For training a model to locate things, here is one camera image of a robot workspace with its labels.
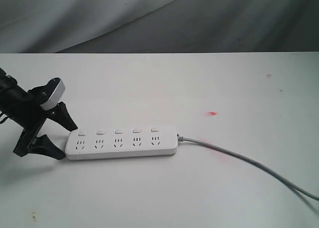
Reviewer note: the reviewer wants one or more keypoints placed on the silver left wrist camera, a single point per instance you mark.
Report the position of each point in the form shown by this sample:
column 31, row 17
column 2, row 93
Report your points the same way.
column 51, row 93

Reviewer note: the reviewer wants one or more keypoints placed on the grey backdrop cloth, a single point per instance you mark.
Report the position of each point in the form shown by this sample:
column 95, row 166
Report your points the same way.
column 158, row 26

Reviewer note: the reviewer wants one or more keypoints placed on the white five-outlet power strip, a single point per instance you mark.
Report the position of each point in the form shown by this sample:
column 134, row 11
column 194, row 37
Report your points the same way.
column 109, row 143

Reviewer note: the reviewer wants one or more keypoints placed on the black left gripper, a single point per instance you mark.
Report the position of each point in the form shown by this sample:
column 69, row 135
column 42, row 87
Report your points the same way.
column 32, row 117

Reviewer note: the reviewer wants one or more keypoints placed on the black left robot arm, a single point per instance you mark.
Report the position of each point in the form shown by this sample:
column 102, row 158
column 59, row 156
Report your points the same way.
column 11, row 94

